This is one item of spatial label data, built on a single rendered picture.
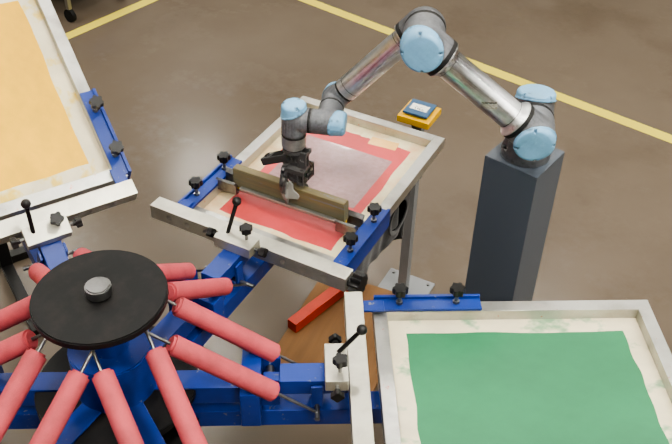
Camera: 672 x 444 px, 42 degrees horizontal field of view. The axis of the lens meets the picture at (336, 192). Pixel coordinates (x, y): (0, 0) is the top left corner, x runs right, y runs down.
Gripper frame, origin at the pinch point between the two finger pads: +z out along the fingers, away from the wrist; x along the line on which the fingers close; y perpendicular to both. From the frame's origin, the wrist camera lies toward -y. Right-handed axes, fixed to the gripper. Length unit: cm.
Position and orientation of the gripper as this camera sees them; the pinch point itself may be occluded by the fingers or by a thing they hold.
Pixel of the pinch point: (289, 195)
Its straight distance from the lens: 277.1
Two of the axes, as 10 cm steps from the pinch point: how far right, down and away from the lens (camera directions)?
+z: -0.1, 7.9, 6.1
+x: 4.7, -5.4, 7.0
